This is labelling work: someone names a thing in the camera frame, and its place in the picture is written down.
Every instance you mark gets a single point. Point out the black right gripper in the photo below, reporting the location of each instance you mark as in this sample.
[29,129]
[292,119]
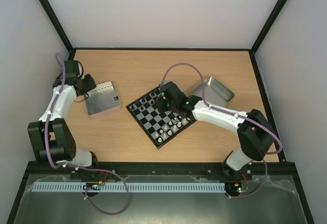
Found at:
[164,101]

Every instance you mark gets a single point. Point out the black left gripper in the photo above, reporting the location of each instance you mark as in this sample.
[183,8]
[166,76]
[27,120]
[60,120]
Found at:
[92,84]

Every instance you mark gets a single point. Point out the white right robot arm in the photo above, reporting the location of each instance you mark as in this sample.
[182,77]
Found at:
[254,132]

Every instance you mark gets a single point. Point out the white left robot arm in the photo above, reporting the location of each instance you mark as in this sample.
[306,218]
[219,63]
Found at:
[51,140]

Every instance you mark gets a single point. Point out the pink tin with black pieces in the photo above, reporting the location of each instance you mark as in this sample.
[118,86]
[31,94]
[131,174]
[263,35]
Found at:
[102,101]

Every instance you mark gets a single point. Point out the black and silver chessboard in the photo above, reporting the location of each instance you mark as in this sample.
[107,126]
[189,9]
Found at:
[151,121]

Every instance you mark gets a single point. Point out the empty gold metal tin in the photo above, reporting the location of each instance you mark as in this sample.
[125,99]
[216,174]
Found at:
[217,93]

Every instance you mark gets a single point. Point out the light blue slotted cable duct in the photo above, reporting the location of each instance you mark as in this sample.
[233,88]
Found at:
[131,187]

